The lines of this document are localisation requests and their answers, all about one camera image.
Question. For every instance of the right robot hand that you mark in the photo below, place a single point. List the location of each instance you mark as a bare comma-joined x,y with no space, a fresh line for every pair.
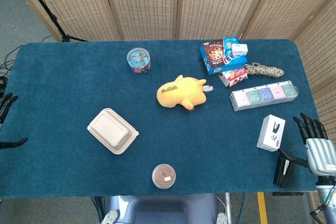
320,153

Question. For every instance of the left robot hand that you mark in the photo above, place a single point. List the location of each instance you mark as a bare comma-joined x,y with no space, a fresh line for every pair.
6,103

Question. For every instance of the yellow plush toy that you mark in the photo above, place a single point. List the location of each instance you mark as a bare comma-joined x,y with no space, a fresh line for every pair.
181,93

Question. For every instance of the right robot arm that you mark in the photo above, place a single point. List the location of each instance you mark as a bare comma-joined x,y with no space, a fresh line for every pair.
326,197

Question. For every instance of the black stapler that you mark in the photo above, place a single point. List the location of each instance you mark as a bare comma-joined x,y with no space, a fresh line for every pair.
283,167

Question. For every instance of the white stapler packaging box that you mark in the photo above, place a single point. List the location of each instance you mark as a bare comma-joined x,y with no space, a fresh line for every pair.
270,132

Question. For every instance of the blue table cloth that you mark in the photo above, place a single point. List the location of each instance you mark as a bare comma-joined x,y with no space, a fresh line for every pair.
65,90

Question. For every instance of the tray of pastel card boxes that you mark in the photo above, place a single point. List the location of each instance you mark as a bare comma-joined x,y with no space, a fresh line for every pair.
263,95

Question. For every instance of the black tripod stand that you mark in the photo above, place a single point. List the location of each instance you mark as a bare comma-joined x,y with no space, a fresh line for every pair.
50,15

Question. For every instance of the beige lidded takeout box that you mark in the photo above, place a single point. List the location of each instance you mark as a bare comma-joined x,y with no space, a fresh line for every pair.
113,130

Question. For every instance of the red white snack box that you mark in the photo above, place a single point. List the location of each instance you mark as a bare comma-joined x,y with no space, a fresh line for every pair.
233,77

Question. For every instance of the small white box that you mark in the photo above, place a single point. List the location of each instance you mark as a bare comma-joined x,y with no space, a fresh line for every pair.
240,48

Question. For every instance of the clear jar of binder clips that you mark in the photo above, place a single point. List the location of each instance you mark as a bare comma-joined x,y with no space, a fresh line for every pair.
138,60

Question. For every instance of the blue cookie box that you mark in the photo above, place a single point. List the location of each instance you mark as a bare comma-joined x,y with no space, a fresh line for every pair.
214,56

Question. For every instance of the clear jar of rubber bands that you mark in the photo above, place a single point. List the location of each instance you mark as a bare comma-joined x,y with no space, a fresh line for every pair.
163,176

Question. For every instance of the blue grey robot torso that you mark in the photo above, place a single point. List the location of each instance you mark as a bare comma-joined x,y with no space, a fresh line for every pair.
168,209

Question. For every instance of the woven folding screen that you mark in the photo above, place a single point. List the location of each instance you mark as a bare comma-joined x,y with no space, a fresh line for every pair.
147,3

